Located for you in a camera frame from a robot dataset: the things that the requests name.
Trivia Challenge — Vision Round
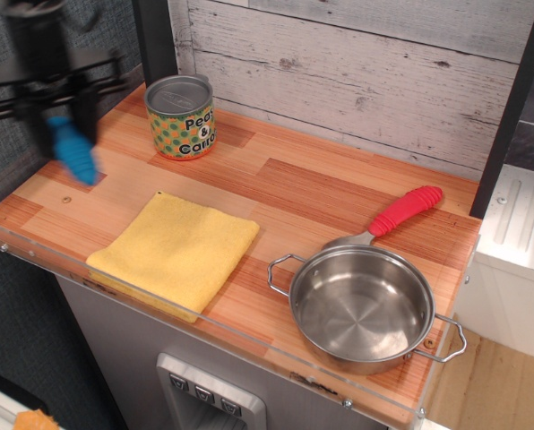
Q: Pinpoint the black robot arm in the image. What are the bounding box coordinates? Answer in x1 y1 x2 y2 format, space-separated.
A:
0 1 126 158

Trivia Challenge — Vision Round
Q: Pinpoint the red handled metal spoon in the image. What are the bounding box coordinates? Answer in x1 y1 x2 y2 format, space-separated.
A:
322 185 443 250

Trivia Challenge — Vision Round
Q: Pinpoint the blue handled metal fork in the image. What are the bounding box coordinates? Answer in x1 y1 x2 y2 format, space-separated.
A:
47 116 98 186

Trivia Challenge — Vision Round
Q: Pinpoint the black left frame post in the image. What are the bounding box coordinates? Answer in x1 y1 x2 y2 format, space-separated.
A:
132 0 178 86

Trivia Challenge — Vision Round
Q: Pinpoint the black right frame post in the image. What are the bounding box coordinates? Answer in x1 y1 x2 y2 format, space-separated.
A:
469 22 534 219

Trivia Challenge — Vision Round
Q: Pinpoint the stainless steel pot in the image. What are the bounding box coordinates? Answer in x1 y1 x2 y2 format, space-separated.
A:
267 245 468 375

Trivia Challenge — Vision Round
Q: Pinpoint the orange object at corner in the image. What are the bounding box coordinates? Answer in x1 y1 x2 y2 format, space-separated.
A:
13 409 60 430

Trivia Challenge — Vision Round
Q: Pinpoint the grey toy fridge cabinet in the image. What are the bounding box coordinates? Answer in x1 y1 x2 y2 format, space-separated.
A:
58 278 383 429

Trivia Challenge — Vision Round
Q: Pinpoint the yellow folded cloth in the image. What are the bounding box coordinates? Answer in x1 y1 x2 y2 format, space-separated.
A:
86 192 260 323

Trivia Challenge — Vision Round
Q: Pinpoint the black frame post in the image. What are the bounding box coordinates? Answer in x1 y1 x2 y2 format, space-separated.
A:
469 22 534 219
132 0 178 86

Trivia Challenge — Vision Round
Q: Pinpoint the clear acrylic edge guard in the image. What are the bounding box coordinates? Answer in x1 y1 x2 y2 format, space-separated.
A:
0 218 482 420

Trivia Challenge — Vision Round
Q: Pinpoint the silver dispenser panel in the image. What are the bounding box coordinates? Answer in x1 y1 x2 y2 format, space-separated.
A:
156 353 267 429

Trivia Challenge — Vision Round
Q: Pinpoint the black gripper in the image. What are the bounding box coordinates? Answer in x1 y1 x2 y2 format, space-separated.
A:
0 8 127 158

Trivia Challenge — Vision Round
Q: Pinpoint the peas and carrots can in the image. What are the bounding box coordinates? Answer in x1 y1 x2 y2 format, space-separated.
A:
144 74 217 161

